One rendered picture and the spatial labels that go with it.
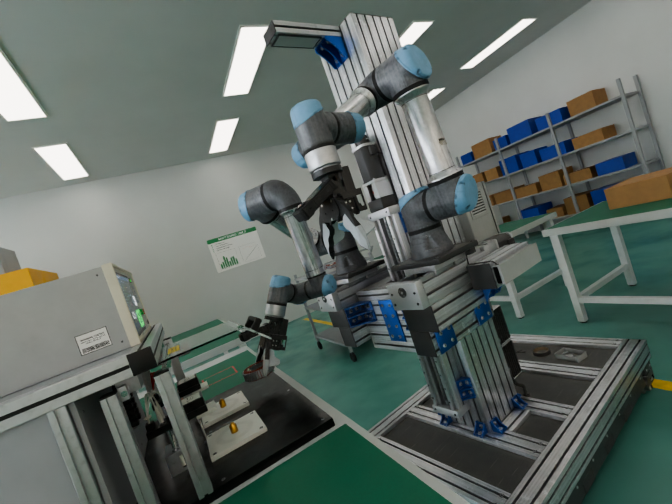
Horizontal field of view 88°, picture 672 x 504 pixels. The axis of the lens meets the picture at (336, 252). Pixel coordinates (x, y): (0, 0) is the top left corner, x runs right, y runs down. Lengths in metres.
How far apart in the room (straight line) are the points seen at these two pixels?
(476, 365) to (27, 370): 1.45
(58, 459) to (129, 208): 5.80
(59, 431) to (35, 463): 0.07
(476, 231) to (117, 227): 5.71
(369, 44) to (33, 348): 1.46
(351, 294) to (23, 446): 1.13
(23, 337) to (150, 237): 5.50
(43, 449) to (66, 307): 0.28
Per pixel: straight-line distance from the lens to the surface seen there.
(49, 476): 0.92
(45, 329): 1.00
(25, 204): 6.80
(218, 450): 1.07
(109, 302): 0.97
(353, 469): 0.82
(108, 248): 6.48
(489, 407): 1.72
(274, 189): 1.30
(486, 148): 7.70
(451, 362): 1.60
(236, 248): 6.49
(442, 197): 1.14
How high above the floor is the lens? 1.20
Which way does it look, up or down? 2 degrees down
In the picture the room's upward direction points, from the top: 19 degrees counter-clockwise
